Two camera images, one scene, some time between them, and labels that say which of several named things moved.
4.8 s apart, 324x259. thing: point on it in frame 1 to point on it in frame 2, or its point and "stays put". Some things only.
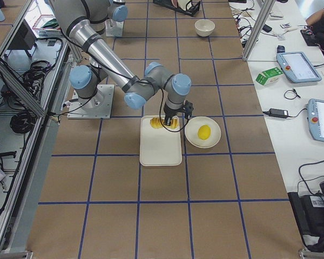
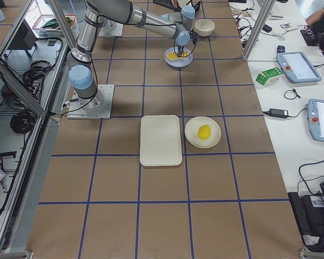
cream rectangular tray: [159, 147] stays put
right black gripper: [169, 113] to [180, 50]
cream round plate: [191, 131] stays put
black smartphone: [267, 28] stays put
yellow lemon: [204, 131] stays put
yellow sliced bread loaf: [156, 123] to [172, 56]
